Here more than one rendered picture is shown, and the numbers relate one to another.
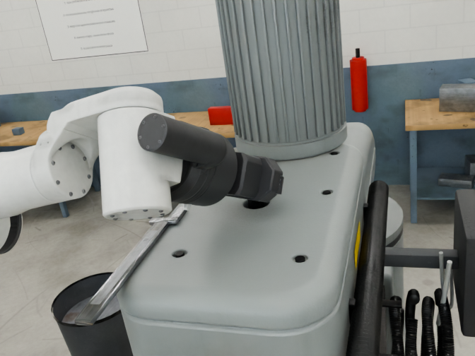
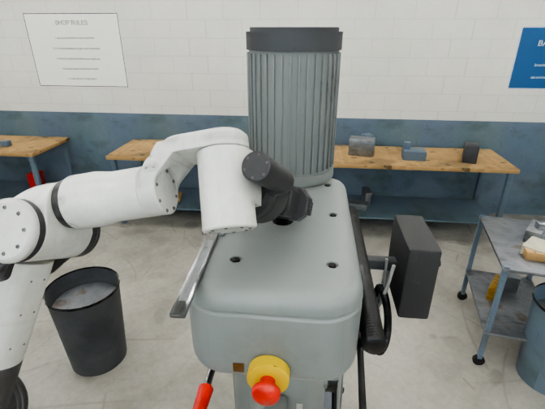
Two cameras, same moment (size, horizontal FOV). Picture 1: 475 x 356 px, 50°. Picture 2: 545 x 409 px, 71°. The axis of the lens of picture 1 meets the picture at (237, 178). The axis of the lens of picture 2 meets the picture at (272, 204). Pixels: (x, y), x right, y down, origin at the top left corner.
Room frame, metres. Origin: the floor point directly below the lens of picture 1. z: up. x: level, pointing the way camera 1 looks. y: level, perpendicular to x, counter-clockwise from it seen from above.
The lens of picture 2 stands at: (0.03, 0.15, 2.21)
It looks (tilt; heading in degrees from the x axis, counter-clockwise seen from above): 25 degrees down; 346
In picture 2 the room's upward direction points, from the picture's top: straight up
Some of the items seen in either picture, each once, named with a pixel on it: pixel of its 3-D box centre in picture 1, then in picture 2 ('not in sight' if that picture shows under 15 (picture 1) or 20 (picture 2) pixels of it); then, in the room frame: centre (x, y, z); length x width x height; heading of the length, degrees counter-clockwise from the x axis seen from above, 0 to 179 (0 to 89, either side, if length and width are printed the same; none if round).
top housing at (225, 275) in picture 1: (265, 246); (282, 253); (0.65, -0.03, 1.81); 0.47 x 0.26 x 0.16; 160
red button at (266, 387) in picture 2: not in sight; (266, 389); (0.39, 0.07, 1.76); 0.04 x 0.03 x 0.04; 70
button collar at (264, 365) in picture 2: not in sight; (268, 375); (0.42, 0.06, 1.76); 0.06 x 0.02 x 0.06; 70
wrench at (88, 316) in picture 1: (136, 256); (201, 260); (0.53, 0.13, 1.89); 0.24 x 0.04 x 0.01; 162
